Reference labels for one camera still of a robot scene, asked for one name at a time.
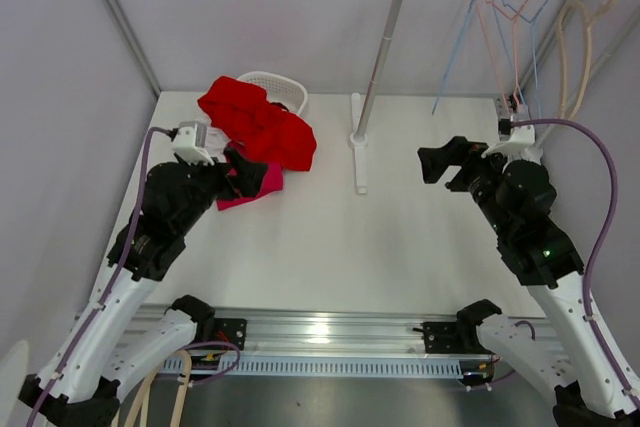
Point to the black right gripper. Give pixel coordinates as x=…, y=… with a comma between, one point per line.
x=454, y=152

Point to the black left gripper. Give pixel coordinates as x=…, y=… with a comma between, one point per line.
x=249, y=176

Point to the pink t shirt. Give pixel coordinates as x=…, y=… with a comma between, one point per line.
x=273, y=182

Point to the red t shirt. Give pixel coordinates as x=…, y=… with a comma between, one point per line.
x=267, y=131

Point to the blue wire hanger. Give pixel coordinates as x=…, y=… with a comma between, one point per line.
x=517, y=15
x=452, y=58

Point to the white t shirt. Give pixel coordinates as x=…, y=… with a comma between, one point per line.
x=216, y=142

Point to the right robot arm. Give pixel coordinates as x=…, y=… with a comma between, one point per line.
x=593, y=386

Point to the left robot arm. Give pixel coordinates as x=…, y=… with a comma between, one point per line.
x=86, y=381

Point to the white perforated plastic basket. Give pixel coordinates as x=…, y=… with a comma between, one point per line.
x=280, y=89

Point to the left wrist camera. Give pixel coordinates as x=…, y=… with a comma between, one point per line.
x=189, y=142

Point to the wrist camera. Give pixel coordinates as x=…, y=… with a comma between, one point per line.
x=513, y=141
x=189, y=142

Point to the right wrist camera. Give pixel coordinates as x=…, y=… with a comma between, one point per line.
x=513, y=141

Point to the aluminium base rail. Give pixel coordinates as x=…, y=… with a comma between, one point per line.
x=261, y=334

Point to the white cable duct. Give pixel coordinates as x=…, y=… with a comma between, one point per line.
x=348, y=367

